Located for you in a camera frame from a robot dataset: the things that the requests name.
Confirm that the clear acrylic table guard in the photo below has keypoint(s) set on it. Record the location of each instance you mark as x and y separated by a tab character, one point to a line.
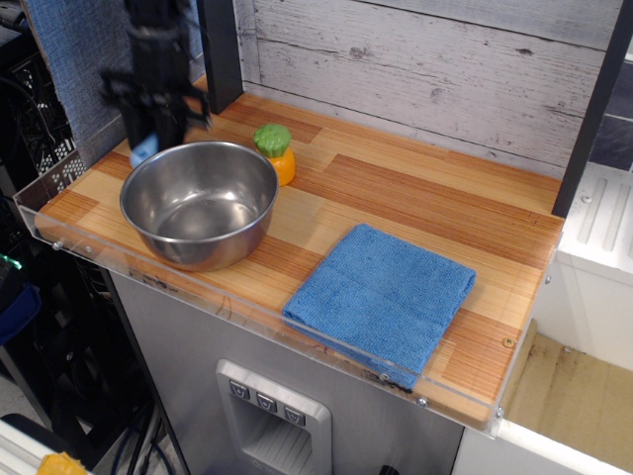
493	218

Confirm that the stainless steel bowl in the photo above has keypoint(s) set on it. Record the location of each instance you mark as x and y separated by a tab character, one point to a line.
201	206

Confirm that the black plastic crate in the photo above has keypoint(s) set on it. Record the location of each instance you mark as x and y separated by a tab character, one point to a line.
35	132

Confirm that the black vertical post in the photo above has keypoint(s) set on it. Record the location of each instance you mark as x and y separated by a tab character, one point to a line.
599	99
221	53

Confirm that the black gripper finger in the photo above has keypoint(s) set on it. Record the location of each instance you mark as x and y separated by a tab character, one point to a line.
172	127

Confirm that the yellow black object bottom left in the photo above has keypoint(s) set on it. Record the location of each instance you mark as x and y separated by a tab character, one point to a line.
60	464

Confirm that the grey toy fridge dispenser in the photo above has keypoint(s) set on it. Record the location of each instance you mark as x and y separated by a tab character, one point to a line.
274	429

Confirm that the black vertical post right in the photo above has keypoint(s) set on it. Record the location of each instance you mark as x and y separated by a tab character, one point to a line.
599	99

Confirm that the white toy sink unit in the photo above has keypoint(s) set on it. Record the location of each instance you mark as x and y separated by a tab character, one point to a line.
567	408

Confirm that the orange toy carrot green top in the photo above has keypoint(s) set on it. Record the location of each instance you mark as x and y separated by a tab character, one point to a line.
273	141

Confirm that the blue folded cloth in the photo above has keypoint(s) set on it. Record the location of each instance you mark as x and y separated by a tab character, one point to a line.
381	301

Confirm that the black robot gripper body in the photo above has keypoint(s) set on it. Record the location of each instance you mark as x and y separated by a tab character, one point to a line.
156	92

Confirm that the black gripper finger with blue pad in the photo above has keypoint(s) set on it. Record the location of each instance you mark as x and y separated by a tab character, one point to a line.
142	137

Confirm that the black vertical post left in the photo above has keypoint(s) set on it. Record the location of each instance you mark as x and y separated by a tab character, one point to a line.
221	53

